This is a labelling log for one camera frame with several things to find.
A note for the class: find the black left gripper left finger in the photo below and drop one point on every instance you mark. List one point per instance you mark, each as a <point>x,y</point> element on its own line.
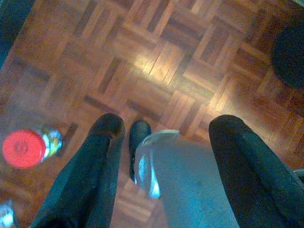
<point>90,171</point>

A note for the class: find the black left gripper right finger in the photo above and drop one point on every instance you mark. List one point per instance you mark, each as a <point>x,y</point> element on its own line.
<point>251,175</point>

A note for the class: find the black robot left foot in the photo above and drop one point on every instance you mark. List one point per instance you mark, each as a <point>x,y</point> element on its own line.
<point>139,135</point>

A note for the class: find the silver robot left leg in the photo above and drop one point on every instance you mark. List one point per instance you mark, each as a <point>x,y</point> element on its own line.
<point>185,180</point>

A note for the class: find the red-capped plastic bottle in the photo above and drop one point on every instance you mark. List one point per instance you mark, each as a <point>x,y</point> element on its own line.
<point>23,148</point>

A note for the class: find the dark round object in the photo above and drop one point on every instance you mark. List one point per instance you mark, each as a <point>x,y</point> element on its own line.
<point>289,59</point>

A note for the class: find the dark furniture panel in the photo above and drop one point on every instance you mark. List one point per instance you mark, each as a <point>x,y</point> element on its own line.
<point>9,23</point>

